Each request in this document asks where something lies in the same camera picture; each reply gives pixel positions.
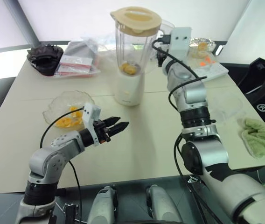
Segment clear crumpled plastic bag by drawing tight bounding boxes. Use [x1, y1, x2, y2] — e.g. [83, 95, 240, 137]
[80, 31, 124, 53]

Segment black crumpled cloth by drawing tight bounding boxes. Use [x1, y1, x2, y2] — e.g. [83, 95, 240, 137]
[27, 43, 64, 77]

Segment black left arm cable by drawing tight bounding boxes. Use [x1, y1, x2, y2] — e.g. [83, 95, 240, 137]
[40, 106, 86, 224]

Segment plastic bag with pink packs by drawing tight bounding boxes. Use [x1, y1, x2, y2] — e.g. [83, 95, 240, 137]
[53, 41, 102, 79]

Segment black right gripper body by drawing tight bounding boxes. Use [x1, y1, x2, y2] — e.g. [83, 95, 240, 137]
[156, 49, 171, 69]

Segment clear plastic container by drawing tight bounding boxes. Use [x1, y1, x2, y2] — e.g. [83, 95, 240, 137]
[206, 92, 244, 122]

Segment black metal bracket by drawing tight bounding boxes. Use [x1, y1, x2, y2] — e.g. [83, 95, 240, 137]
[63, 202, 80, 224]

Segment dark window frame post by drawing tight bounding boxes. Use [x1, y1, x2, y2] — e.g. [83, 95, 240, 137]
[2, 0, 42, 46]

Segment black backpack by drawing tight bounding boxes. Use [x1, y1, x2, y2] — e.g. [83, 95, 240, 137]
[237, 57, 265, 132]

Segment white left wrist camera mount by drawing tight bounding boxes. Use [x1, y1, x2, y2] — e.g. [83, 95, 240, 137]
[83, 101, 101, 147]

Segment clear blender jar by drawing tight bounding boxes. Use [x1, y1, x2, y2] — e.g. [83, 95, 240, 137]
[114, 20, 176, 77]

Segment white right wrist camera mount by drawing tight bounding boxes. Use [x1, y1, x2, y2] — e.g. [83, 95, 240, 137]
[169, 27, 192, 59]

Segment cream blender lid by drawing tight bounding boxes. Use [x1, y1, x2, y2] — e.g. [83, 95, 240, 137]
[110, 7, 162, 36]

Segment green towel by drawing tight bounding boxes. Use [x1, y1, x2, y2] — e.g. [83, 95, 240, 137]
[237, 117, 265, 160]

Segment crumpled foil bowl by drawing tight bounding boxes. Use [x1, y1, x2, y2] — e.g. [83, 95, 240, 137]
[188, 37, 217, 59]

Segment silver rounded robot leg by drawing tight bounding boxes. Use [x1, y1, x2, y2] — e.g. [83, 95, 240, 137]
[145, 185, 182, 224]
[87, 185, 119, 224]

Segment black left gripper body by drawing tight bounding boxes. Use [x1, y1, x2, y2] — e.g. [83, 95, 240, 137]
[92, 119, 112, 143]

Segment small orange plastic pieces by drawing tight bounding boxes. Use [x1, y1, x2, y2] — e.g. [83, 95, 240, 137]
[199, 57, 215, 67]

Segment white blender base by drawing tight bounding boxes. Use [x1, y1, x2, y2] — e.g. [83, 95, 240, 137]
[113, 69, 146, 107]

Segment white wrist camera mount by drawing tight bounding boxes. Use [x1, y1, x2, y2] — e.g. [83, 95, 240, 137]
[83, 101, 101, 147]
[169, 27, 192, 59]

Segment clear glass bowl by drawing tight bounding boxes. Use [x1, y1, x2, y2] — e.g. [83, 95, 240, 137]
[42, 90, 96, 131]

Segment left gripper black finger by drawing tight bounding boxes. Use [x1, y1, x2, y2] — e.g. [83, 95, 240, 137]
[102, 116, 120, 128]
[108, 121, 130, 137]

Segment black table frame leg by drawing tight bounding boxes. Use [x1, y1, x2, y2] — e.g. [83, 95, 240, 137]
[187, 175, 208, 224]

